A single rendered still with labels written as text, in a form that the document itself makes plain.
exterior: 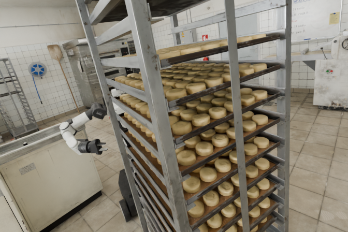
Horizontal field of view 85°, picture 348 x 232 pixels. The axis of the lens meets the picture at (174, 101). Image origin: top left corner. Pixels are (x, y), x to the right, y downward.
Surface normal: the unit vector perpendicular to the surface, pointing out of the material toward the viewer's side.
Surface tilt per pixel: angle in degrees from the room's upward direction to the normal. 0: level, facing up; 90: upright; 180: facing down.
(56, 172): 90
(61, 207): 90
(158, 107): 90
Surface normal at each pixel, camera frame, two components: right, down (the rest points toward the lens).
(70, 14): 0.72, 0.09
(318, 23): -0.67, 0.33
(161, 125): 0.51, 0.18
